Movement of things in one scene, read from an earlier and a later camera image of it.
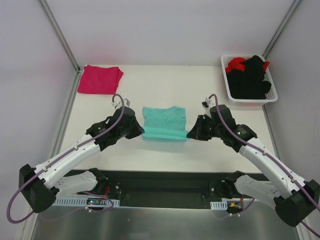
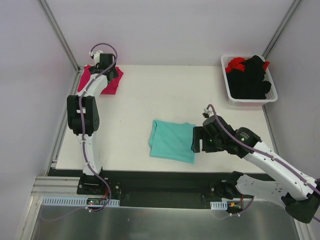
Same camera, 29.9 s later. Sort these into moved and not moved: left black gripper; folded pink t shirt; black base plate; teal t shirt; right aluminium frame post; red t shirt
Moved: teal t shirt; left black gripper
Not moved: folded pink t shirt; red t shirt; black base plate; right aluminium frame post
